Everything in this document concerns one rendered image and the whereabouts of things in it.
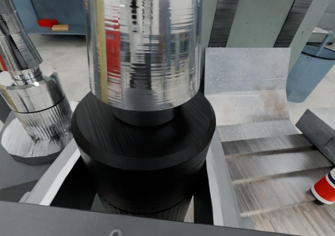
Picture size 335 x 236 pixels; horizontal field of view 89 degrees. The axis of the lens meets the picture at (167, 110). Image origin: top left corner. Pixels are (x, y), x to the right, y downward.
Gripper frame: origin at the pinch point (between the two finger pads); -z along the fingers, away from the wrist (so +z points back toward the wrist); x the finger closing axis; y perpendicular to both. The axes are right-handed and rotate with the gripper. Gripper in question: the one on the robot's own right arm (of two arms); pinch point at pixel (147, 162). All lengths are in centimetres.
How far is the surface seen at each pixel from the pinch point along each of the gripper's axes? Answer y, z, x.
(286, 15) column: 1, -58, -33
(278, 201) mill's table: 27.3, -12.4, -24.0
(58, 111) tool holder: 4.4, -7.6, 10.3
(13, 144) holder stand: 7.3, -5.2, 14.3
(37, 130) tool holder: 5.9, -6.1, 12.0
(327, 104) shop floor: 117, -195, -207
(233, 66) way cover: 16, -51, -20
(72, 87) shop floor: 117, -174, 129
